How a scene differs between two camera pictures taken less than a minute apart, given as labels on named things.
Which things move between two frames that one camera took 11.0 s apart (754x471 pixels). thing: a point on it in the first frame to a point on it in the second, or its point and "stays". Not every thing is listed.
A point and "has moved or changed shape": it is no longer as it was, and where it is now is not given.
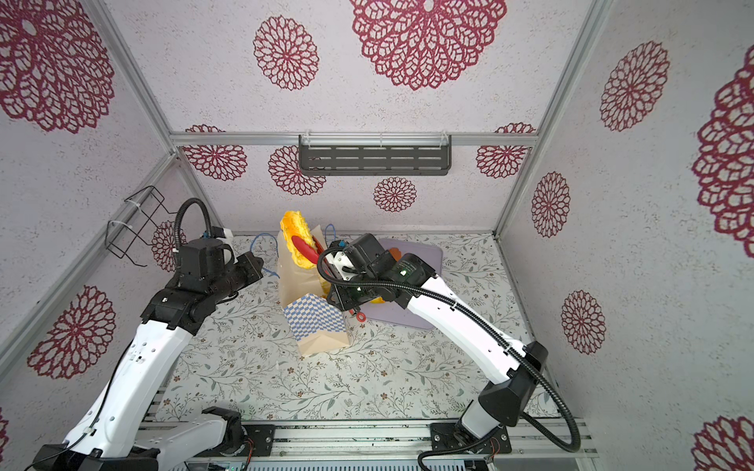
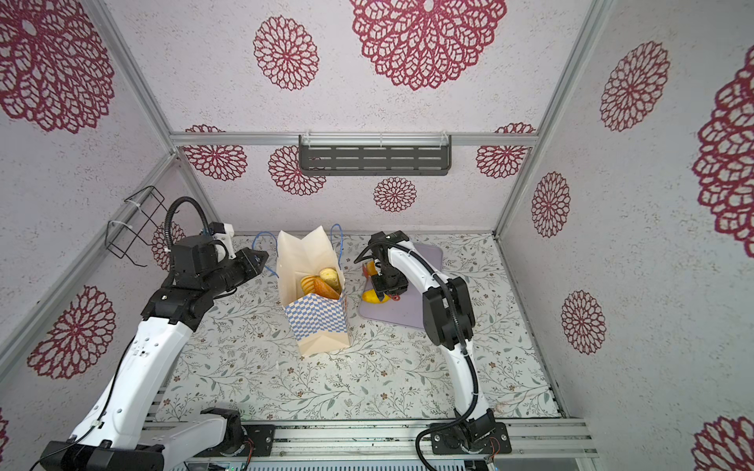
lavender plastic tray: (393, 312) stays
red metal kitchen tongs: (313, 251) has moved or changed shape
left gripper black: (246, 261) stays
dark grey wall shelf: (375, 154) stays
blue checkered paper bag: (318, 325) stays
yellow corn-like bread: (294, 224) has moved or changed shape
